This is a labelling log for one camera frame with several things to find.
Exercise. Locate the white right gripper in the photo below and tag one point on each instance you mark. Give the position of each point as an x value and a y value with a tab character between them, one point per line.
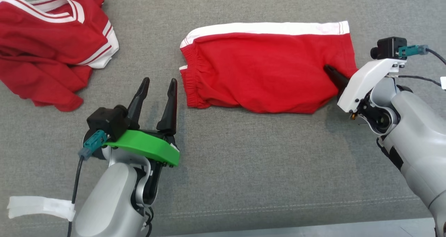
364	80

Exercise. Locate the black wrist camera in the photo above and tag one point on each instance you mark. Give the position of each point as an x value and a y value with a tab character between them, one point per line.
106	120
388	48

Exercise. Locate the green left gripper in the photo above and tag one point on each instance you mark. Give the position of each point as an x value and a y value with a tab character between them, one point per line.
150	146

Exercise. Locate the red shorts with white stripe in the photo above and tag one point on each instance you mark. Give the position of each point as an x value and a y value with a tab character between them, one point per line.
264	69

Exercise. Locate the red Bulls 23 jersey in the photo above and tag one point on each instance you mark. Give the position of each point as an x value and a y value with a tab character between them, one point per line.
41	48

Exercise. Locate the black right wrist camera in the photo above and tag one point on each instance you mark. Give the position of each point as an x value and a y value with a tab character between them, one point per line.
388	48

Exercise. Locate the grey fabric sofa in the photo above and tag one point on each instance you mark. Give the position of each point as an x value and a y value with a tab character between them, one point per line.
244	167

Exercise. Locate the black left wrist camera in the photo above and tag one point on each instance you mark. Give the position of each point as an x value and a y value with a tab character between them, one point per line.
106	120

